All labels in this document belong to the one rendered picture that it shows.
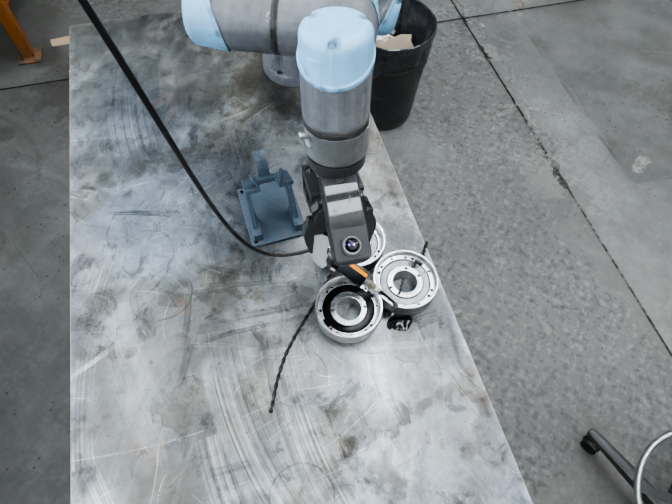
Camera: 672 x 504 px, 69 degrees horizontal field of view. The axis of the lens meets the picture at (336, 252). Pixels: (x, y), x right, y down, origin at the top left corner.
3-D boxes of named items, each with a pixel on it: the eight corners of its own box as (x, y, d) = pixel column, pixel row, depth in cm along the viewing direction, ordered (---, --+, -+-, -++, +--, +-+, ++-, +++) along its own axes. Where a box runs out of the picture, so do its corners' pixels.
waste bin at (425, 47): (428, 130, 208) (451, 42, 170) (352, 144, 203) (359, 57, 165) (402, 76, 224) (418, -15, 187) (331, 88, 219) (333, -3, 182)
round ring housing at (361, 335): (340, 359, 75) (341, 351, 72) (302, 308, 80) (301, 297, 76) (393, 322, 79) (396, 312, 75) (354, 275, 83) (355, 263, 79)
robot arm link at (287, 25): (289, -37, 57) (271, 9, 50) (385, -28, 56) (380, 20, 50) (291, 28, 63) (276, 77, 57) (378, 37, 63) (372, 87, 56)
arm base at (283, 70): (257, 47, 111) (251, 6, 102) (321, 37, 113) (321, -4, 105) (270, 93, 104) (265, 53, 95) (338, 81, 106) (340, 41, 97)
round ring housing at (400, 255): (413, 330, 78) (417, 321, 74) (359, 295, 81) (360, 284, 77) (445, 282, 82) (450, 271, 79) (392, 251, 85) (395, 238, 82)
